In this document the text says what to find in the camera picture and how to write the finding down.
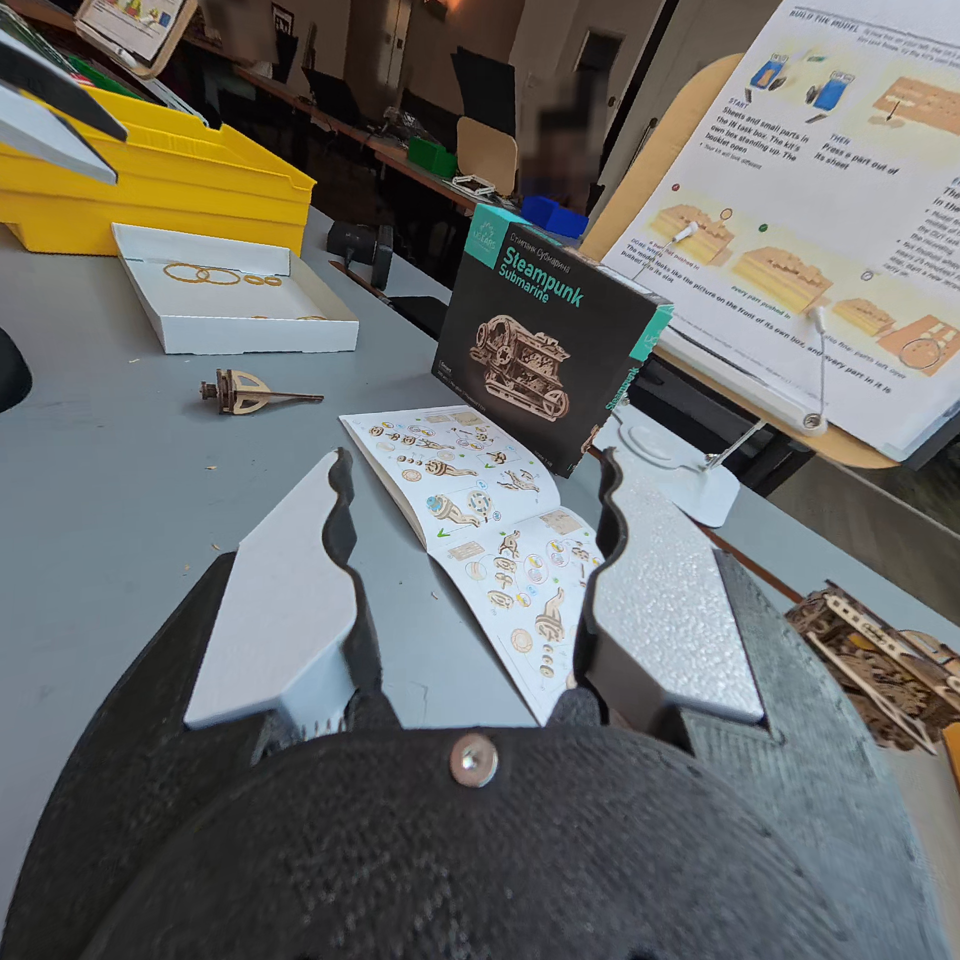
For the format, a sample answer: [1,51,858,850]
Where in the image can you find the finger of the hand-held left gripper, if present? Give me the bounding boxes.
[0,81,120,186]
[0,28,130,144]

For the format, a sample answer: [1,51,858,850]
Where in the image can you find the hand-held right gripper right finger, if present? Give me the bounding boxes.
[571,446,768,732]

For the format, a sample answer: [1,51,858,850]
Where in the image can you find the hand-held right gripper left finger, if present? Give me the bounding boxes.
[183,447,385,730]

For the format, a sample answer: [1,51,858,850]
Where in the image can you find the wooden propeller shaft assembly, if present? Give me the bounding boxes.
[198,367,325,416]

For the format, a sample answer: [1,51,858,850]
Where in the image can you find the wooden submarine model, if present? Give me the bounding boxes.
[783,581,960,755]

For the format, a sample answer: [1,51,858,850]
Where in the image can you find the black model kit box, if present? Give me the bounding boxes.
[433,202,675,480]

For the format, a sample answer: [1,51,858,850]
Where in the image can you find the wooden book stand with sheet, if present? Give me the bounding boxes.
[73,0,200,81]

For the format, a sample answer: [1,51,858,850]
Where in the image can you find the white plastic stand base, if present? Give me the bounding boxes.
[621,420,741,528]

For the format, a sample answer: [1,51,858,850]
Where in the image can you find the yellow plastic bin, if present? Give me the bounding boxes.
[0,82,318,256]

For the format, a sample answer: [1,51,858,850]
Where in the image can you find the open instruction booklet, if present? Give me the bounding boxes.
[339,405,609,727]

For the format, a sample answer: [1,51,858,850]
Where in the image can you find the white cardboard tray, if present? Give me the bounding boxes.
[111,222,360,355]

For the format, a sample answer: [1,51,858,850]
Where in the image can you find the thin brown stick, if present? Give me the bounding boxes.
[330,258,393,303]

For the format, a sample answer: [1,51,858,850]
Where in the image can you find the green plastic bin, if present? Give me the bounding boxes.
[407,136,459,180]

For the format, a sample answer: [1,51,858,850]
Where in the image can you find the blue plastic bin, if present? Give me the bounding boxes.
[521,195,591,243]

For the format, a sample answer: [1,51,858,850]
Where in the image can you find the small wooden book stand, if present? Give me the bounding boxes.
[456,116,519,198]

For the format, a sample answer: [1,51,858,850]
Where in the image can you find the large printed instruction sheet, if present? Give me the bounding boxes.
[600,0,960,462]

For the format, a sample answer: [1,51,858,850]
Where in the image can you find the black device with cable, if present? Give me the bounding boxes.
[326,221,396,292]

